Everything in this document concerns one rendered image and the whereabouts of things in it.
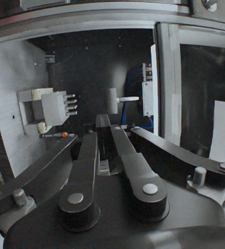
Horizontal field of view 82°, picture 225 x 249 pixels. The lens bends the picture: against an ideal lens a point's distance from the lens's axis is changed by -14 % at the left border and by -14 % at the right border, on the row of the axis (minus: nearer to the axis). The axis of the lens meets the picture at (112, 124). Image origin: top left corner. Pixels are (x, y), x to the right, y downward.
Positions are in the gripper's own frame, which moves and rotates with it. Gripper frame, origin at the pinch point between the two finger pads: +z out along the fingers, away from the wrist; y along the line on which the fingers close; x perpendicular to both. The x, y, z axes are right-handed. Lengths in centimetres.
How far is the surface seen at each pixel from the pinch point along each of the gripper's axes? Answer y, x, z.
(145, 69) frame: 22, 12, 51
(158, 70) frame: 14.1, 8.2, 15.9
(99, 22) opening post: 1.3, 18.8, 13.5
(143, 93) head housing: 14.3, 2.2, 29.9
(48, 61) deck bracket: -23, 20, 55
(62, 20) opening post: -6.2, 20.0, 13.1
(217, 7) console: 29.7, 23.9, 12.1
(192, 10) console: 22.1, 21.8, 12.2
